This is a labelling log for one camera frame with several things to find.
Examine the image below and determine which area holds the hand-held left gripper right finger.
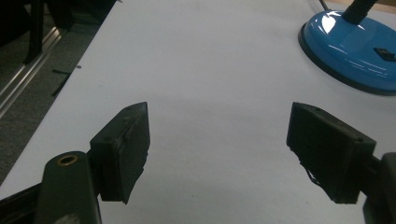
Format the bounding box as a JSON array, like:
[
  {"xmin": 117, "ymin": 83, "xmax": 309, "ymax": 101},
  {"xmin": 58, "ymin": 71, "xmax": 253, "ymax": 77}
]
[{"xmin": 286, "ymin": 101, "xmax": 377, "ymax": 205}]

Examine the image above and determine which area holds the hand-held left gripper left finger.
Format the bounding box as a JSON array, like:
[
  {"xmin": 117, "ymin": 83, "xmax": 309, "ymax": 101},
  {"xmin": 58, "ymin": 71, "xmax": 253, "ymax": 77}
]
[{"xmin": 89, "ymin": 101, "xmax": 151, "ymax": 205}]

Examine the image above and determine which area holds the blue round lamp base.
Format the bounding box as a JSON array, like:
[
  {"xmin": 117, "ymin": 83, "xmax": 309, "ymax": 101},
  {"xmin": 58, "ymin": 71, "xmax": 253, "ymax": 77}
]
[{"xmin": 298, "ymin": 0, "xmax": 396, "ymax": 96}]

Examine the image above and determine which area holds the black stand leg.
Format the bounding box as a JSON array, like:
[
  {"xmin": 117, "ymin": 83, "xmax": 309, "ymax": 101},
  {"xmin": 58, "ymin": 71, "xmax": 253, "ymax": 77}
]
[{"xmin": 22, "ymin": 0, "xmax": 46, "ymax": 65}]

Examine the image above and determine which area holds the aluminium frame rail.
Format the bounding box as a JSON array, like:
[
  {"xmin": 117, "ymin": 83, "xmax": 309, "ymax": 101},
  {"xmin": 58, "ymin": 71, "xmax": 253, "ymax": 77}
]
[{"xmin": 0, "ymin": 26, "xmax": 64, "ymax": 120}]

